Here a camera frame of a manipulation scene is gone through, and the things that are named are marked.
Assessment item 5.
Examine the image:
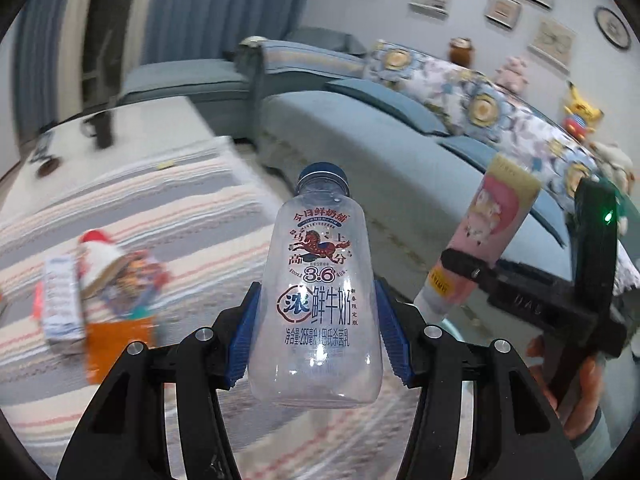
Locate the small framed wall picture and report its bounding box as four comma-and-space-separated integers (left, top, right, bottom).
485, 0, 524, 29

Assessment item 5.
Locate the blue fabric sofa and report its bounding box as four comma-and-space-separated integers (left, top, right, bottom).
120, 27, 640, 306

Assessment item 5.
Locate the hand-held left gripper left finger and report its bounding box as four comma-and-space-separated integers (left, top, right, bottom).
60, 282, 262, 480

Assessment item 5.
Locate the round wall clock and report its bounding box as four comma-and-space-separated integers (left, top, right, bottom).
593, 6, 632, 51

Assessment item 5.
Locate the yellow plush toy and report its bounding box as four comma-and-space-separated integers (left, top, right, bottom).
561, 81, 604, 137

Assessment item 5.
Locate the colourful snack packet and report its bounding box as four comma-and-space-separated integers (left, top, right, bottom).
100, 251, 172, 322

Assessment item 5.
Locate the pink pig plush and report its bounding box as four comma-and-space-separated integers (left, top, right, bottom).
494, 55, 532, 94

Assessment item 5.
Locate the clear plastic milk bottle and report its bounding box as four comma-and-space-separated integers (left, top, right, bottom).
248, 161, 385, 405

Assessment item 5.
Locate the white coffee table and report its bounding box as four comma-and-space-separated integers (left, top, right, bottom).
0, 95, 228, 211

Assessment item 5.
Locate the red and white packet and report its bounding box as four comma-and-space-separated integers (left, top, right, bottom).
76, 229, 127, 302

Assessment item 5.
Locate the person's right hand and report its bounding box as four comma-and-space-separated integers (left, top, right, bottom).
526, 334, 607, 442

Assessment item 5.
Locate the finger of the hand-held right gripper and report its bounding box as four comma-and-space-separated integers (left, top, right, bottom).
439, 248, 502, 287

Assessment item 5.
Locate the blue sofa pillow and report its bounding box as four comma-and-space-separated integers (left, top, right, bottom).
284, 27, 369, 57

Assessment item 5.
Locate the white plush toy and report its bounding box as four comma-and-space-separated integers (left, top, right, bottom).
590, 140, 637, 192

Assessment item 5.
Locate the brown jar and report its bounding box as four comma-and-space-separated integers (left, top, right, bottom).
447, 37, 474, 66

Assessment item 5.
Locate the striped rug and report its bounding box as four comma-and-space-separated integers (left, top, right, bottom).
0, 136, 422, 467

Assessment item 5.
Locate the white carton box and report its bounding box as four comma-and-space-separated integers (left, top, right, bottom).
41, 254, 87, 345

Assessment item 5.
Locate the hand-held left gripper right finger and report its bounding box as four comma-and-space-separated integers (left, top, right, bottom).
372, 278, 584, 480

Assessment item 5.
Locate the pink cosmetic tube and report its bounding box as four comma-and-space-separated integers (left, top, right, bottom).
414, 154, 542, 322

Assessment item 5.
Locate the black stand pole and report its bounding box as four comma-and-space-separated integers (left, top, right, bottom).
94, 0, 147, 150

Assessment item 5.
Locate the blue striped curtain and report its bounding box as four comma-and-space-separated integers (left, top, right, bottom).
10, 0, 307, 161

